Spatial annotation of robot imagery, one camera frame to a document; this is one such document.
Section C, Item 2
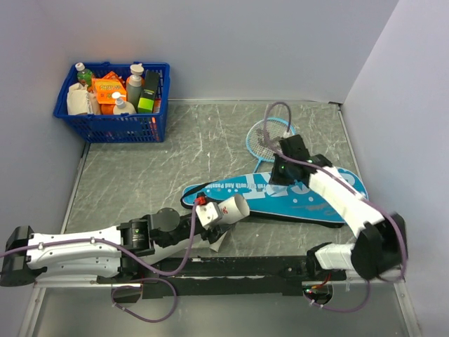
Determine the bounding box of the orange snack packet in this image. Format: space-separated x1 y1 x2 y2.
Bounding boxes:
92 71 127 105

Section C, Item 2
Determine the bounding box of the aluminium rail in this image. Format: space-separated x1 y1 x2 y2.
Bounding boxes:
33 254 406 289

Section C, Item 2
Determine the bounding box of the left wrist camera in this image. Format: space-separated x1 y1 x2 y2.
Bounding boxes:
195 197 223 230

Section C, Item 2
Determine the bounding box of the white shuttlecock tube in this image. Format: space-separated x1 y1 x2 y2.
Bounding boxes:
145 194 250 265

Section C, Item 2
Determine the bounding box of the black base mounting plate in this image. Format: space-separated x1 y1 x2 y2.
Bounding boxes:
96 256 348 299

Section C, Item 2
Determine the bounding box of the black green box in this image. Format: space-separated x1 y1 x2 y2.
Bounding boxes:
138 70 160 114

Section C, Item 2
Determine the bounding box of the beige pump bottle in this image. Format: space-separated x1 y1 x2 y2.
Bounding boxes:
112 91 136 115

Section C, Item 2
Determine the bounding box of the green drink bottle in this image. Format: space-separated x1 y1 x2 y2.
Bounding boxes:
75 62 95 87

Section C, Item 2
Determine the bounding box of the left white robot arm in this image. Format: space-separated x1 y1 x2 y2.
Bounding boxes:
1 208 230 287

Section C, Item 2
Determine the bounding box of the beige cloth bag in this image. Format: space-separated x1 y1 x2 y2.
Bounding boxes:
67 83 100 116

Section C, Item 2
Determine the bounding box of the blue badminton racket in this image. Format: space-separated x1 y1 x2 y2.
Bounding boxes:
209 117 297 253

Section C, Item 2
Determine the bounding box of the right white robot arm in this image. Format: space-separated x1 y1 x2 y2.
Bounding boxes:
264 135 408 280

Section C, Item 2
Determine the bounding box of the grey pump bottle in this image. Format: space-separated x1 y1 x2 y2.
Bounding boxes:
126 63 145 111

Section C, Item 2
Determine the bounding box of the blue racket cover bag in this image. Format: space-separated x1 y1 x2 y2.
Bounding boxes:
180 167 369 229

